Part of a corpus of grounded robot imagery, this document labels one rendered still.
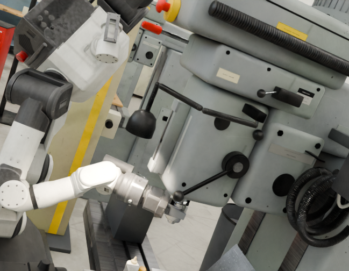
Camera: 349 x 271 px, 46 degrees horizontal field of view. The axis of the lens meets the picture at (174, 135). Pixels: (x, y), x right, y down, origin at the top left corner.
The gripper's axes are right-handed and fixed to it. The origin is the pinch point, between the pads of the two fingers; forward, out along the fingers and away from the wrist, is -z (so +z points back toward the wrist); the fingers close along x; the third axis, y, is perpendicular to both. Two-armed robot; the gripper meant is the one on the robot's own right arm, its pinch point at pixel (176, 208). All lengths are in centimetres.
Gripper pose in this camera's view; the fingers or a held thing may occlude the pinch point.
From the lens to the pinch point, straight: 124.1
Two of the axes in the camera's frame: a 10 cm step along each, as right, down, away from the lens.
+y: -3.8, 9.0, 2.3
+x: 1.3, -1.9, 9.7
